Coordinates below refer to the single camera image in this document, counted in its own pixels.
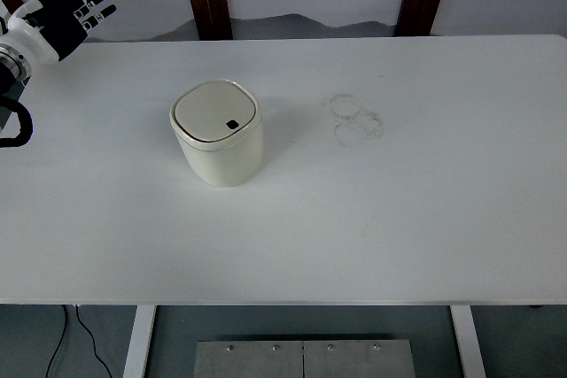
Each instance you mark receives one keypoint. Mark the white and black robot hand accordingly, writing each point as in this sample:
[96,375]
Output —
[57,19]

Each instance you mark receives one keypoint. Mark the cream plastic trash bin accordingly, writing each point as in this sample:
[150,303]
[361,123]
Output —
[221,156]

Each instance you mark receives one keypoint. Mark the white table leg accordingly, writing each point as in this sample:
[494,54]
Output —
[468,342]
[138,342]

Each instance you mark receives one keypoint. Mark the grey metal plate with screws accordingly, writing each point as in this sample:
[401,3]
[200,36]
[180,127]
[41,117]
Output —
[359,362]
[248,362]

